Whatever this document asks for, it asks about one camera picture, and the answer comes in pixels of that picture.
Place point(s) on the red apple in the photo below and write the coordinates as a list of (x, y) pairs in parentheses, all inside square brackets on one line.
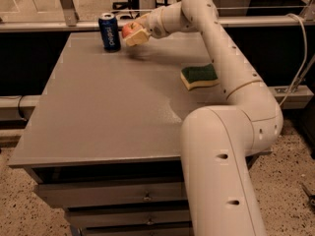
[(131, 30)]

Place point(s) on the middle grey drawer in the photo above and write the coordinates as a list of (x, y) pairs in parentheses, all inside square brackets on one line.
[(140, 217)]

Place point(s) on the grey drawer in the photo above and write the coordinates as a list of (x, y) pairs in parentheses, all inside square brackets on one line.
[(115, 192), (167, 230), (140, 217)]

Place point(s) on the green yellow sponge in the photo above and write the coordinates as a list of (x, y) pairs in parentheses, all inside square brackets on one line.
[(199, 77)]

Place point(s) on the bottom grey drawer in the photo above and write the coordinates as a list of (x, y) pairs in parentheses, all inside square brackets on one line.
[(167, 230)]

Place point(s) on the grey drawer cabinet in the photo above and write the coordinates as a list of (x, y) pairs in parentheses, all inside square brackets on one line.
[(115, 116)]

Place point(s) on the blue pepsi can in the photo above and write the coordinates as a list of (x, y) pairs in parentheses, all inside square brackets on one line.
[(108, 27)]

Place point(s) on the top grey drawer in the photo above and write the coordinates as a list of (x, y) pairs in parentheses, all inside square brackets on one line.
[(115, 192)]

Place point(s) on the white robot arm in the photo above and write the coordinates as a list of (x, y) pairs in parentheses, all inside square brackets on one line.
[(216, 140)]

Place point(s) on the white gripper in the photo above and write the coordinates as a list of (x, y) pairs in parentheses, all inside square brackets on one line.
[(153, 24)]

